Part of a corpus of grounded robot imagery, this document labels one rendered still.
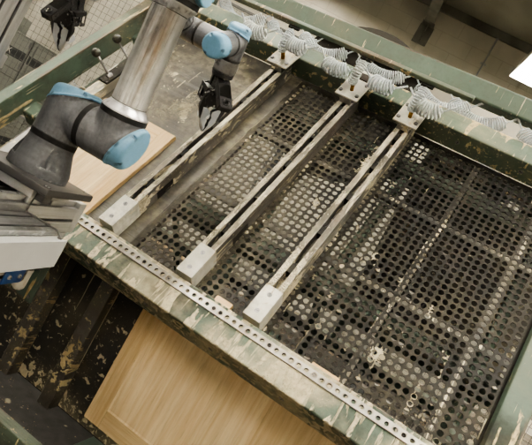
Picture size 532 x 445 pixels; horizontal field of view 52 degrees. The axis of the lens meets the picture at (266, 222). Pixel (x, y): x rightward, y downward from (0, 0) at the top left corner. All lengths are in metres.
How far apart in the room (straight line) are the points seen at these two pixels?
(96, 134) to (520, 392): 1.32
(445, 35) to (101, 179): 5.83
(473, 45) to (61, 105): 6.38
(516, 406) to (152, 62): 1.31
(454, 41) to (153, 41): 6.25
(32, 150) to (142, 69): 0.32
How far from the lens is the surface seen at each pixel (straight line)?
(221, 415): 1.93
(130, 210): 1.90
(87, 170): 2.13
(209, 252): 1.77
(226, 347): 1.63
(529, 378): 1.79
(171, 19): 1.32
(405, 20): 7.38
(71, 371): 2.18
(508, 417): 1.72
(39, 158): 1.40
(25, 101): 2.52
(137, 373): 2.05
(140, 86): 1.33
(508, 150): 2.26
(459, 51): 7.34
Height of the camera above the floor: 1.27
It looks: 3 degrees down
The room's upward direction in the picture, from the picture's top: 29 degrees clockwise
